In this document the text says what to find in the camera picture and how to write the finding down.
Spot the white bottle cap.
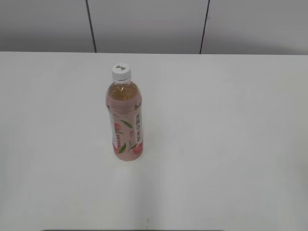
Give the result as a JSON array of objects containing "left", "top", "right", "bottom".
[{"left": 112, "top": 63, "right": 131, "bottom": 81}]

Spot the pink peach tea bottle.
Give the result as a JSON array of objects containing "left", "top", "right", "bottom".
[{"left": 105, "top": 81, "right": 143, "bottom": 161}]

